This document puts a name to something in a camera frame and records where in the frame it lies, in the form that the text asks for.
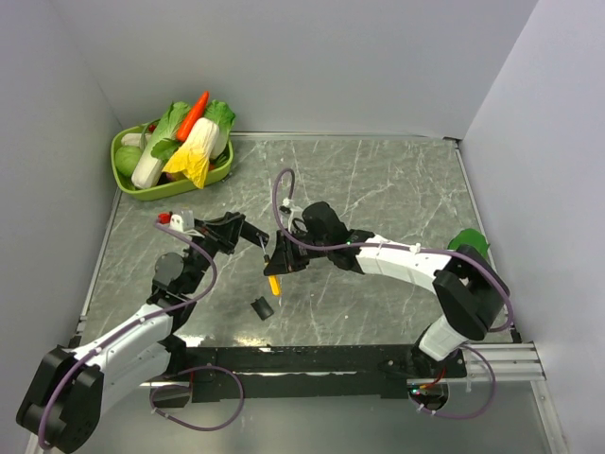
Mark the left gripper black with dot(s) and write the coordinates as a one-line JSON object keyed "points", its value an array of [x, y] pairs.
{"points": [[222, 233]]}

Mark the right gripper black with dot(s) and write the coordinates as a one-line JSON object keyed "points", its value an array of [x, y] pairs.
{"points": [[285, 258]]}

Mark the yellow handled screwdriver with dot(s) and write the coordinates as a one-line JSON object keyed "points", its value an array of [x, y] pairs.
{"points": [[273, 280]]}

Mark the black battery cover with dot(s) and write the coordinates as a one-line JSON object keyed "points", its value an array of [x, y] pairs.
{"points": [[262, 308]]}

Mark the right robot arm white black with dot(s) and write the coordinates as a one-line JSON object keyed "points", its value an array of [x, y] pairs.
{"points": [[469, 291]]}

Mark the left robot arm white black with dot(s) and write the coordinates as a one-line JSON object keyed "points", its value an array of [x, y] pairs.
{"points": [[72, 388]]}

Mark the green plastic basket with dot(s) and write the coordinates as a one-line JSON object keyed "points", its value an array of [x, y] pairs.
{"points": [[164, 189]]}

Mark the yellow white napa cabbage toy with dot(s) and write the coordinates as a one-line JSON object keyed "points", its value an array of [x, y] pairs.
{"points": [[192, 158]]}

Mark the green lettuce toy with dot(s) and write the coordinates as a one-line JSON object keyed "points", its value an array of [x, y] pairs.
{"points": [[220, 113]]}

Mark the green white bok choy toy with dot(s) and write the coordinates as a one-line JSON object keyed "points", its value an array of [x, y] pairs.
{"points": [[161, 143]]}

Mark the orange toy carrot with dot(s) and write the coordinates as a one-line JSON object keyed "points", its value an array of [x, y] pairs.
{"points": [[192, 117]]}

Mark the round green cabbage toy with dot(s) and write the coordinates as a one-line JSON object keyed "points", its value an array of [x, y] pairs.
{"points": [[126, 159]]}

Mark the white mushroom toy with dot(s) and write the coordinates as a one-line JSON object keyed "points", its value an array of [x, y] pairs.
{"points": [[134, 139]]}

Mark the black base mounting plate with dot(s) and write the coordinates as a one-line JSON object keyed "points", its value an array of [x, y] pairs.
{"points": [[307, 371]]}

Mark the bok choy toy on table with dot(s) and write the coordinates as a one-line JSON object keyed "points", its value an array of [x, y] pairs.
{"points": [[471, 237]]}

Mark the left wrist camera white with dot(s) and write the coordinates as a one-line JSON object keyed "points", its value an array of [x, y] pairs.
{"points": [[182, 221]]}

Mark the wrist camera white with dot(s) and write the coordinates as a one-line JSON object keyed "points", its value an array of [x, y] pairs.
{"points": [[290, 211], [182, 221]]}

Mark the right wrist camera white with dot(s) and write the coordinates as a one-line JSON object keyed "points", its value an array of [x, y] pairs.
{"points": [[290, 211]]}

